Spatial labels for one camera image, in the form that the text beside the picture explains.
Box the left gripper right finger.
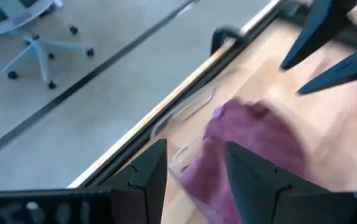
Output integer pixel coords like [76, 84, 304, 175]
[224, 141, 357, 224]

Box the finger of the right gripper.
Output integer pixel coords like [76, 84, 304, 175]
[296, 36, 357, 96]
[279, 0, 357, 71]

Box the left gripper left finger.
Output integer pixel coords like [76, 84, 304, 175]
[100, 138, 169, 224]

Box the maroon baseball cap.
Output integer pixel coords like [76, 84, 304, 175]
[178, 98, 321, 224]

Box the clear plastic bin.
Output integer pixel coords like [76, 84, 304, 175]
[149, 85, 221, 187]

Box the white office chair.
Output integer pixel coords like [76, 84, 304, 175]
[0, 0, 95, 90]

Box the black frame clamp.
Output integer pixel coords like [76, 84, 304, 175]
[210, 26, 245, 56]

